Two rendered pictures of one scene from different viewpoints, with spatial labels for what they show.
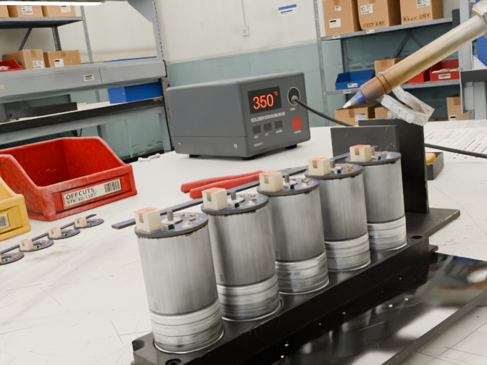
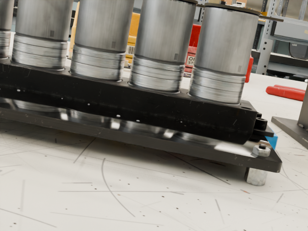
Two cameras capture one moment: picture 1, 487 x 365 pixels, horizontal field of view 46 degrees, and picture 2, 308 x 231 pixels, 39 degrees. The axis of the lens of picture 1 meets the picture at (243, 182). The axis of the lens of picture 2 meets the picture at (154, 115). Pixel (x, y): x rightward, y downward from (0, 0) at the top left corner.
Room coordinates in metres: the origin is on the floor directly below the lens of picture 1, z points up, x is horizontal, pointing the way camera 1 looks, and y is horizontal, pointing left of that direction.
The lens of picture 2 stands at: (0.09, -0.18, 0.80)
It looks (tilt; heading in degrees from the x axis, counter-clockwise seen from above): 12 degrees down; 43
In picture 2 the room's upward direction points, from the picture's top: 10 degrees clockwise
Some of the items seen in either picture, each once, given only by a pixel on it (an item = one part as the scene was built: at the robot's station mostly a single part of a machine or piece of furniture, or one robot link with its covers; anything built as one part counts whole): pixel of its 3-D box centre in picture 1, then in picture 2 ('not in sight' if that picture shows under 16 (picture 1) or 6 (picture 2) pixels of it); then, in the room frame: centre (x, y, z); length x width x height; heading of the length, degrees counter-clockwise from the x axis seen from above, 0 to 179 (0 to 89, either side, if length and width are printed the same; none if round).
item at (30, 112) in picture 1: (49, 109); not in sight; (3.04, 0.96, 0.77); 0.24 x 0.16 x 0.04; 141
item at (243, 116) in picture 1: (238, 116); not in sight; (0.75, 0.00, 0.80); 0.15 x 0.12 x 0.10; 40
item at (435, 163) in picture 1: (394, 165); not in sight; (0.50, -0.13, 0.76); 0.07 x 0.05 x 0.02; 61
